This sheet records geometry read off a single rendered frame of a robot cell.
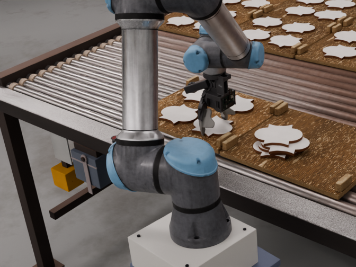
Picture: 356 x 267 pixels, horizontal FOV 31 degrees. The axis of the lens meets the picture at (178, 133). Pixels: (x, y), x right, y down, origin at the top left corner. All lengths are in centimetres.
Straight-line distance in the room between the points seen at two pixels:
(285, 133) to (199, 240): 57
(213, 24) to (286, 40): 119
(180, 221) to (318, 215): 39
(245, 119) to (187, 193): 70
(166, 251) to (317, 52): 133
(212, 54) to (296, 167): 40
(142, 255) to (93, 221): 178
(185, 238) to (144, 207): 187
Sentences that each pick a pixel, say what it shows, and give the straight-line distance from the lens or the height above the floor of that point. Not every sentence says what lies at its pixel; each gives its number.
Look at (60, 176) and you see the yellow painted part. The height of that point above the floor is 68.
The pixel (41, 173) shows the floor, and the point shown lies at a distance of 384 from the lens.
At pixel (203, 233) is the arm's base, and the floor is 101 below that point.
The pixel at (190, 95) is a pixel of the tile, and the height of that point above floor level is 95.
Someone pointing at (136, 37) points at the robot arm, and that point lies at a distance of 147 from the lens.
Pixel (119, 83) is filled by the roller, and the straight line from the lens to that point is 253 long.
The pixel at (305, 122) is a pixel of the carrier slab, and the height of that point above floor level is 94.
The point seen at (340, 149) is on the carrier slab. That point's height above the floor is 94.
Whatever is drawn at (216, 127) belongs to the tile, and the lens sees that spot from 205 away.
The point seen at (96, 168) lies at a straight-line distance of 220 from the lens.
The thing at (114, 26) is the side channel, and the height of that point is 95.
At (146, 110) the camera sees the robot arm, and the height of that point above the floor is 126.
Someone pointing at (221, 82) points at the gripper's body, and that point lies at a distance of 193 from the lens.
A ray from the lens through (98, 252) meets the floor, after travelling 313.
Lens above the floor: 192
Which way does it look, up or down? 29 degrees down
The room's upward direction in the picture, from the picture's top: 7 degrees counter-clockwise
